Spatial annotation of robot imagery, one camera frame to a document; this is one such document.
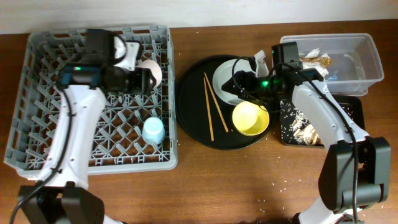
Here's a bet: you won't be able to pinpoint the pink cup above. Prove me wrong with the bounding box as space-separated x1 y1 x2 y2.
136 59 162 87

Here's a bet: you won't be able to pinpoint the yellow bowl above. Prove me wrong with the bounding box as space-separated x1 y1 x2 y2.
232 101 270 136

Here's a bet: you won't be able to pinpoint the blue cup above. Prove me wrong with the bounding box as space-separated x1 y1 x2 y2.
142 117 165 145

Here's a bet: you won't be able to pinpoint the food scraps with rice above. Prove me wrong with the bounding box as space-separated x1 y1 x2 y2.
279 99 355 146

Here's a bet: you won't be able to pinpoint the white napkin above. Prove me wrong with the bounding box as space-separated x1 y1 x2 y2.
303 48 329 78

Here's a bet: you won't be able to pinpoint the gold snack wrapper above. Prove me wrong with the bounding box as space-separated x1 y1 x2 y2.
300 54 332 68

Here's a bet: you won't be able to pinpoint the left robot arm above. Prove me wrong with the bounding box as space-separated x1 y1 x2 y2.
15 29 162 223

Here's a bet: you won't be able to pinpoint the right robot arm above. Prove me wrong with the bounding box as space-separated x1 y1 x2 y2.
221 42 391 224

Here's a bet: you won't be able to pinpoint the grey dishwasher rack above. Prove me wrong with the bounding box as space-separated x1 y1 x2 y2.
4 25 178 180

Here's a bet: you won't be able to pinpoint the grey plate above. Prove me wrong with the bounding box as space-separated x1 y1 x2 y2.
212 59 256 106

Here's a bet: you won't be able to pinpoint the right wooden chopstick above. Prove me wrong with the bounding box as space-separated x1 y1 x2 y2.
204 72 229 133

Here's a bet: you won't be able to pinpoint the wooden chopstick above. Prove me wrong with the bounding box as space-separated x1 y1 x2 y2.
203 77 215 141
204 72 229 133

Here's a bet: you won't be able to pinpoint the round black tray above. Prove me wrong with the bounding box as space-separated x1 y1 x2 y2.
175 55 279 150

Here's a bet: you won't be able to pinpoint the left wooden chopstick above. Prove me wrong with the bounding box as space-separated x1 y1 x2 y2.
203 77 215 141

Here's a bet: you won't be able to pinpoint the black rectangular tray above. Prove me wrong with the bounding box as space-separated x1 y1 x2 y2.
279 94 368 149

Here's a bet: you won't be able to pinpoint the clear plastic bin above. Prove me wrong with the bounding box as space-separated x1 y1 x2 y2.
280 33 384 96

